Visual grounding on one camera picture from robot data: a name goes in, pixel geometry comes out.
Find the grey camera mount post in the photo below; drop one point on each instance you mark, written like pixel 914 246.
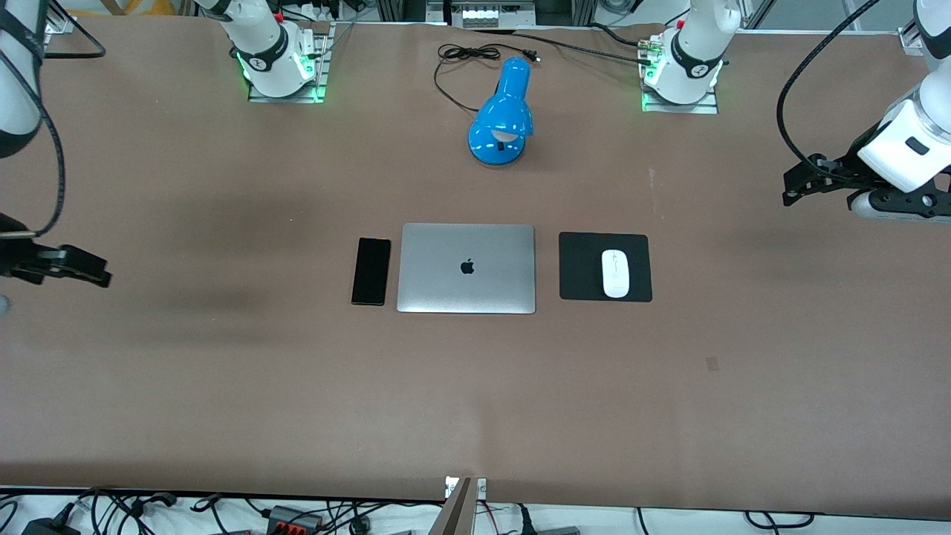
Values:
pixel 457 513

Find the aluminium frame rail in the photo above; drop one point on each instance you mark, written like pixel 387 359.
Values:
pixel 910 41
pixel 58 27

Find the white table edge bracket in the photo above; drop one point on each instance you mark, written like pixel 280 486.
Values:
pixel 481 488

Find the silver closed laptop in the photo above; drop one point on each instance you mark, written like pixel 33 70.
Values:
pixel 466 286

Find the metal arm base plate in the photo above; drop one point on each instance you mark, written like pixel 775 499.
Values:
pixel 319 74
pixel 680 108

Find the grey box with orange connectors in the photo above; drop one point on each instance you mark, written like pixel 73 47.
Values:
pixel 286 514

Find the black mouse pad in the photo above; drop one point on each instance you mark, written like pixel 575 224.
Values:
pixel 579 275

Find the white computer mouse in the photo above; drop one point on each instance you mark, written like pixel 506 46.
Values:
pixel 616 273

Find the black smartphone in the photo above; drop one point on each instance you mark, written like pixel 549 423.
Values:
pixel 371 271

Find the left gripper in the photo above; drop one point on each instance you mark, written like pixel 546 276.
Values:
pixel 849 165

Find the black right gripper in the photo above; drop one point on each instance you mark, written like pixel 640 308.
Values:
pixel 13 258

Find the blue desk lamp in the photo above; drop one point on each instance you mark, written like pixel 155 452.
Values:
pixel 505 104

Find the white power strip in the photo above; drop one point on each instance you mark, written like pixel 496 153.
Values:
pixel 490 15

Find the black power adapter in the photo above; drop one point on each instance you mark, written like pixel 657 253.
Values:
pixel 48 527

